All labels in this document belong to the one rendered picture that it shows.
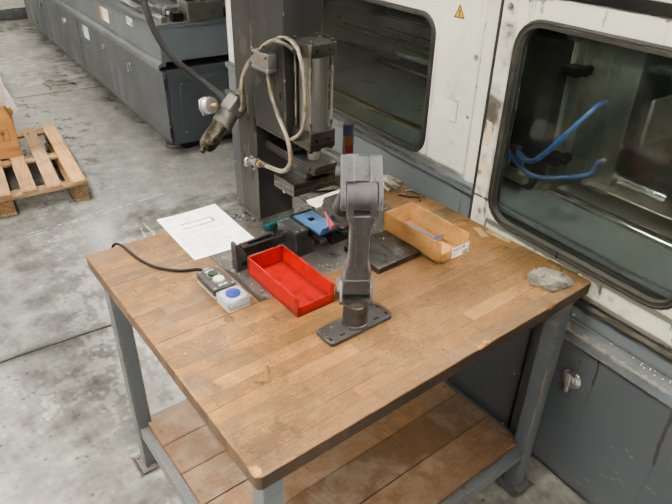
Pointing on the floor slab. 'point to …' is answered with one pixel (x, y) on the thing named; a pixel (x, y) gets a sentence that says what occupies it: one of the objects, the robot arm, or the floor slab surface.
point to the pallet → (74, 180)
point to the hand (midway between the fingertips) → (331, 227)
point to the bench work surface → (334, 377)
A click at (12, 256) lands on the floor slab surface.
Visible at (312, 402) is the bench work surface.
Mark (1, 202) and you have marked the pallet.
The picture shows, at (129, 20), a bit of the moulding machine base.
